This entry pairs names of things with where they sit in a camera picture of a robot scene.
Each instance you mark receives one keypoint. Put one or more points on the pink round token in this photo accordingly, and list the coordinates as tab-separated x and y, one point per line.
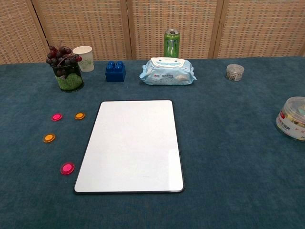
67	168
57	117

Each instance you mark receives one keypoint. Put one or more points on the black mesh pen holder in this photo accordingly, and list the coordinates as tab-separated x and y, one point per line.
70	82

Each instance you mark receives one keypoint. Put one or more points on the teal table cloth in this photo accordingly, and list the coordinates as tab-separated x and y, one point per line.
226	167

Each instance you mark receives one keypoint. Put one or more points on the green drink can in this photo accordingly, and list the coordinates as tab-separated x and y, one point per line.
171	44

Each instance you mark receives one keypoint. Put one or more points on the white paper cup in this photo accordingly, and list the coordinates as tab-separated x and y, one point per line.
86	59

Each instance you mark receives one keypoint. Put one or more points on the woven bamboo folding screen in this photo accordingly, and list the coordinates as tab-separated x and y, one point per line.
166	14

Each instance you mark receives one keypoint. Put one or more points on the orange round token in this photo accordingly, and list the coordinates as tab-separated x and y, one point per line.
48	138
79	116

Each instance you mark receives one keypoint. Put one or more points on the small clear paper clip jar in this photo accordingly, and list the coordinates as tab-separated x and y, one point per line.
235	72

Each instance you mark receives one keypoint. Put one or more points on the white magnetic whiteboard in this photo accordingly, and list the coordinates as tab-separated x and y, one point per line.
131	148

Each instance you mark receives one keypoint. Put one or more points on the blue building block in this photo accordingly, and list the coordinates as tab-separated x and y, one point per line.
115	72

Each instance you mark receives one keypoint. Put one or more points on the light blue wet wipes pack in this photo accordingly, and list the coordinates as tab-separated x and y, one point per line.
166	72

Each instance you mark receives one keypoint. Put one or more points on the large clear binder clip jar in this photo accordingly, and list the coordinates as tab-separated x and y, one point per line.
293	119

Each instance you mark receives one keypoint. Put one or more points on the dark purple grape bunch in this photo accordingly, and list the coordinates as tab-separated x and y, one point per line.
60	57

